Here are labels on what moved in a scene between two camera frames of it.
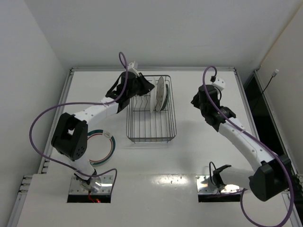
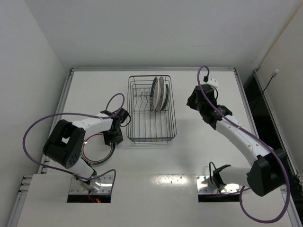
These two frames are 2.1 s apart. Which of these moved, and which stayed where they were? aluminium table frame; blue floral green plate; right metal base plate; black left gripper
Moved: black left gripper
Stayed: right metal base plate; blue floral green plate; aluminium table frame
